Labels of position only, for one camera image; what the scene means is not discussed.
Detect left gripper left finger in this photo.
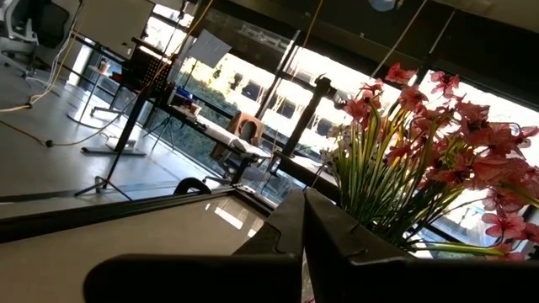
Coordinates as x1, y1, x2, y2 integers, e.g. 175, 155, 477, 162
83, 189, 306, 303

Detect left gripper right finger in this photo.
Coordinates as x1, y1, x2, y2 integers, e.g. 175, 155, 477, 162
304, 187, 539, 303

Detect white flower bunch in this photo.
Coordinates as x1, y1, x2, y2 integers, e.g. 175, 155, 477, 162
322, 124, 355, 165

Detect pink flower bunch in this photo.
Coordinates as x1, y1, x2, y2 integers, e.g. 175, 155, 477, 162
332, 61, 464, 253

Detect pink orchid stem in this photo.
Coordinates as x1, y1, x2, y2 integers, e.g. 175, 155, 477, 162
471, 121, 539, 262

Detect flower stems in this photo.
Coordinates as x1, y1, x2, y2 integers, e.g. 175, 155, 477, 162
378, 71, 539, 262

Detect orange chair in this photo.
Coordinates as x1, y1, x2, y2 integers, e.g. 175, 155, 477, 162
210, 111, 265, 161

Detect black vertical pole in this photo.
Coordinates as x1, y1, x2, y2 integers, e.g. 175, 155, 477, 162
288, 75, 339, 157

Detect black tripod stand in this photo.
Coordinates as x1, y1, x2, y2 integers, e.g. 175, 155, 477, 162
74, 151, 134, 202

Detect black office desk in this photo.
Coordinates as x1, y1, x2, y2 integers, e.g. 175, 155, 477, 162
82, 35, 273, 186

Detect white angled sheet board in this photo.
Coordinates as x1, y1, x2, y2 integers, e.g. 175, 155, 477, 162
184, 28, 232, 68

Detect black perforated panel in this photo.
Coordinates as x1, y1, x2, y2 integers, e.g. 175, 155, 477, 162
133, 53, 174, 93

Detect white board panel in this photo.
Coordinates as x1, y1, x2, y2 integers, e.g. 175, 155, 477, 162
77, 0, 156, 60

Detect dark office chair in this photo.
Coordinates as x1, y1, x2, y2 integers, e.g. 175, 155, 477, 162
0, 0, 72, 77

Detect black cable loop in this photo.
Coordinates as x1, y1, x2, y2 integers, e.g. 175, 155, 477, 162
173, 176, 213, 197

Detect black floor cable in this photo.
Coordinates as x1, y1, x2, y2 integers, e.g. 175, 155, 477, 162
0, 96, 140, 148

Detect yellow hanging cable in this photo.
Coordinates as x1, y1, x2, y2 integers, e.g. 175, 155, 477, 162
0, 0, 216, 114

